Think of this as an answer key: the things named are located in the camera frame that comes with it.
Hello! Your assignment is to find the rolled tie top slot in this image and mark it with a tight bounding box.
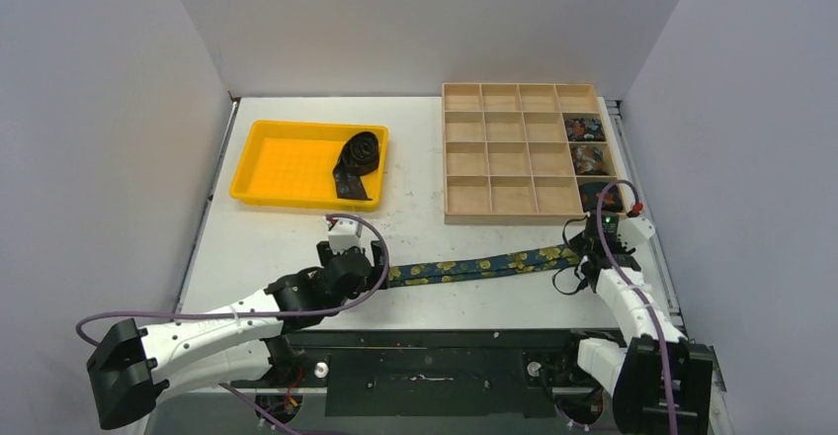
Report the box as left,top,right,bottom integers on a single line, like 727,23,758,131
564,116,606,142

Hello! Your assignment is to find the rolled tie middle slot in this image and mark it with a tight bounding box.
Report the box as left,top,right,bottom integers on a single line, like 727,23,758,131
571,145,608,176

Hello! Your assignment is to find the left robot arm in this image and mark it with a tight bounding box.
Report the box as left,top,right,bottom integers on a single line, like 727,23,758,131
86,240,389,430

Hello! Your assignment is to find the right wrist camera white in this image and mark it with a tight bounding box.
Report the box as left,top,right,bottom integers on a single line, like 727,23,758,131
617,203,656,249

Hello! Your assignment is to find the yellow plastic tray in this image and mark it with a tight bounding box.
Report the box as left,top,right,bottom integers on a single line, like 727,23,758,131
229,121,388,212

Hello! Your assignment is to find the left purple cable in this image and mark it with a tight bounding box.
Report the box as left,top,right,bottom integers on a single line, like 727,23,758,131
74,213,391,347

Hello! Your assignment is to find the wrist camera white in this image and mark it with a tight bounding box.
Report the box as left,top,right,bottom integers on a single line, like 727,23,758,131
325,217,363,254
617,203,656,249

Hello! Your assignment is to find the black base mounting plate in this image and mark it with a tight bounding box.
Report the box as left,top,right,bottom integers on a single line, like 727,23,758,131
233,329,605,418

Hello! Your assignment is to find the rolled tie bottom slot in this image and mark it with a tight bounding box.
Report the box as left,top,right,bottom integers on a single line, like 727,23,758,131
578,181,625,213

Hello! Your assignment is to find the blue yellow floral tie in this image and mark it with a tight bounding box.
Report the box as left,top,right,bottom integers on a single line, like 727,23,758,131
386,244,580,288

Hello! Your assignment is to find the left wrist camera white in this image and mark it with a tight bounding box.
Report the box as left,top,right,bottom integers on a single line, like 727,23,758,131
325,217,363,254

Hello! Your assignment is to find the wooden compartment box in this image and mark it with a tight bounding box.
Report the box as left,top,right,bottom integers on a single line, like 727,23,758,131
442,83,628,225

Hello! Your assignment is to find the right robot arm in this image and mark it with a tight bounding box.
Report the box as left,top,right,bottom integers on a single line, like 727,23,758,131
558,212,713,434

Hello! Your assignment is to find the rolled tie slot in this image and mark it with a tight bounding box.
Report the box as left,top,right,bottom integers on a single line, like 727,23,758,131
578,181,625,213
571,145,608,176
564,116,606,142

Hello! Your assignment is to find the black patterned tie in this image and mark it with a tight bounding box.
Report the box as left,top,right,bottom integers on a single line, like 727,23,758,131
332,130,380,201

